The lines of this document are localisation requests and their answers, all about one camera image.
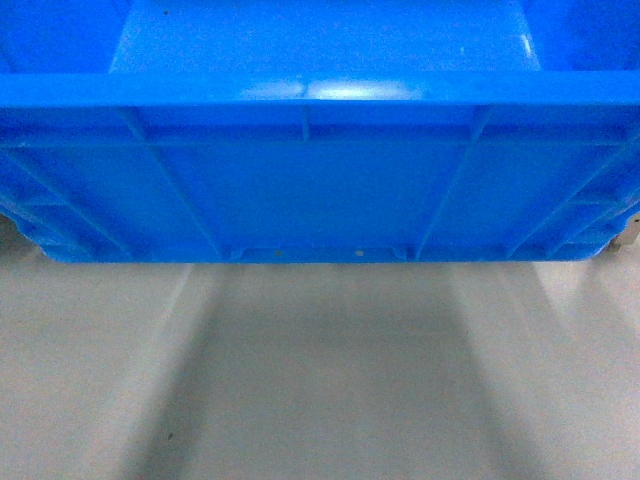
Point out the large blue plastic crate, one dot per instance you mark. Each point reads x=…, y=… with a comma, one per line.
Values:
x=319, y=131

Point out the steel roller shelf rack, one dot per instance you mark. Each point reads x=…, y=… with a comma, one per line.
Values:
x=627, y=236

